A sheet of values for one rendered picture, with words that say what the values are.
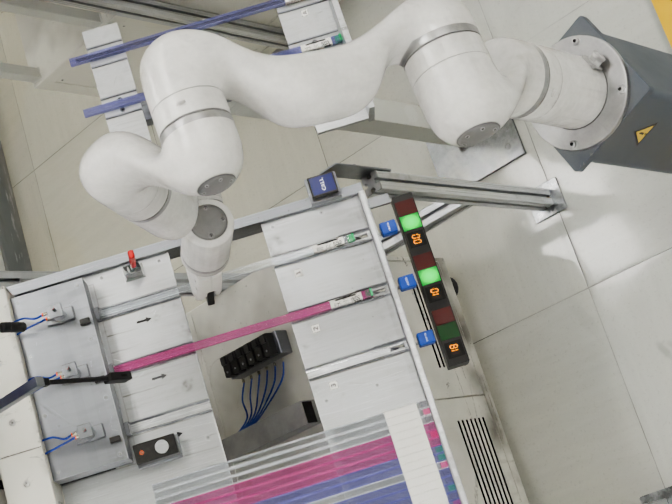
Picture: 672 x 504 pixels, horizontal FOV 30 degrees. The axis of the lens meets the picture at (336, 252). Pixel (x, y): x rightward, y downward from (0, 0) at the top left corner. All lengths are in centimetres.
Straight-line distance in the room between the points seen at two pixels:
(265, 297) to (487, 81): 104
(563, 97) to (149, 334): 87
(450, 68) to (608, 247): 120
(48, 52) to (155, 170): 169
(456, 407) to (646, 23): 95
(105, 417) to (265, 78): 80
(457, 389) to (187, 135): 142
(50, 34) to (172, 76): 167
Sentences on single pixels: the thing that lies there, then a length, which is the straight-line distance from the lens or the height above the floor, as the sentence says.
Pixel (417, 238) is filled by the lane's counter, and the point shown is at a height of 66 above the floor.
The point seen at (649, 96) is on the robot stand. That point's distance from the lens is 211.
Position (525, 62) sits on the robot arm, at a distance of 188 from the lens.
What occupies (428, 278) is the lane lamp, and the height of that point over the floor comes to 66.
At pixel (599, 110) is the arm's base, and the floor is 72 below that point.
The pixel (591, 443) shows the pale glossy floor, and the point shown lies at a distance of 292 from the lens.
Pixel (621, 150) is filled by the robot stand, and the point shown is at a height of 60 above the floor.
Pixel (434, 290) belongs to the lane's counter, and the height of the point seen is 66.
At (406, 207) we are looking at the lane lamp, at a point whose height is 66.
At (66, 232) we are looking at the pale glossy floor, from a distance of 423.
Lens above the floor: 251
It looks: 49 degrees down
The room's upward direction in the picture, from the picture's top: 88 degrees counter-clockwise
